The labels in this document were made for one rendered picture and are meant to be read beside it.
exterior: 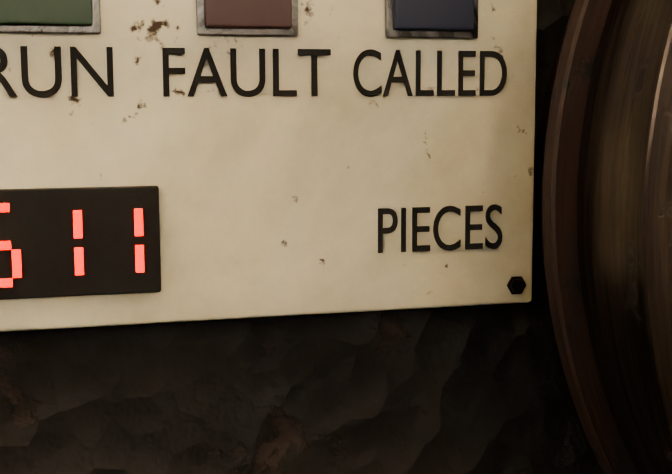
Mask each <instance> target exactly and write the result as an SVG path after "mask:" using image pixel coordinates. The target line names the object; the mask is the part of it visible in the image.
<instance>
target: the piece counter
mask: <svg viewBox="0 0 672 474"><path fill-rule="evenodd" d="M0 212H10V206H9V203H0ZM134 232H135V236H144V231H143V208H135V209H134ZM73 233H74V239H75V238H83V225H82V210H73ZM0 250H11V241H0ZM11 253H12V276H13V278H22V263H21V250H20V249H17V250H11ZM74 261H75V275H84V254H83V247H74ZM135 267H136V273H142V272H145V267H144V245H135ZM5 287H13V279H12V278H4V279H0V288H5Z"/></svg>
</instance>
